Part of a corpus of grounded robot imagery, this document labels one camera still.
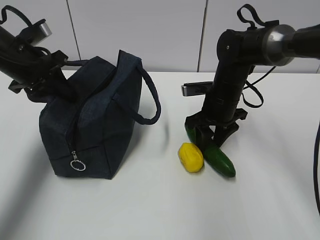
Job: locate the green cucumber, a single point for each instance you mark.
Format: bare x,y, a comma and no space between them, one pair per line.
214,156

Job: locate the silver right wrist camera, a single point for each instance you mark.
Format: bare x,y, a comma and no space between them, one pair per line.
196,88

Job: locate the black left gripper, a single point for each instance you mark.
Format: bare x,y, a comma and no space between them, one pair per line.
38,71

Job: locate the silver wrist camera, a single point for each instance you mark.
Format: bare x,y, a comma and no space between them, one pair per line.
36,33
196,88

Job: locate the dark navy fabric lunch bag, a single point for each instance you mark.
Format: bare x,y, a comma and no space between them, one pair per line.
89,137

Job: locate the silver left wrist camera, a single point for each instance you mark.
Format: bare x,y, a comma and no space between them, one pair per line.
36,33

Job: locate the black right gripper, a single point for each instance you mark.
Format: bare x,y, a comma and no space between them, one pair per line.
218,111

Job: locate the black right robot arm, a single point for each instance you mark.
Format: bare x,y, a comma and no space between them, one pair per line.
238,53

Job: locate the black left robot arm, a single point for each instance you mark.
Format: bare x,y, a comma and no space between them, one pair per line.
8,41

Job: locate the yellow lemon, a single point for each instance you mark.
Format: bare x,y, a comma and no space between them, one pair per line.
190,157

